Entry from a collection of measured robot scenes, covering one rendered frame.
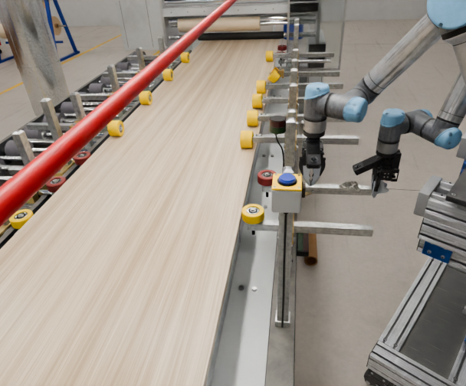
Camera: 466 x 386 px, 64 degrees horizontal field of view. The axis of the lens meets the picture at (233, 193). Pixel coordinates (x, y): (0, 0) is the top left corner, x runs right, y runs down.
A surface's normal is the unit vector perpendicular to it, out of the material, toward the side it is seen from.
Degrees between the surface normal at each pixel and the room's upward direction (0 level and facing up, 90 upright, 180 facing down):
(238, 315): 0
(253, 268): 0
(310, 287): 0
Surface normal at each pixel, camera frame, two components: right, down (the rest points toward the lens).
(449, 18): -0.65, 0.35
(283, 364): -0.05, -0.83
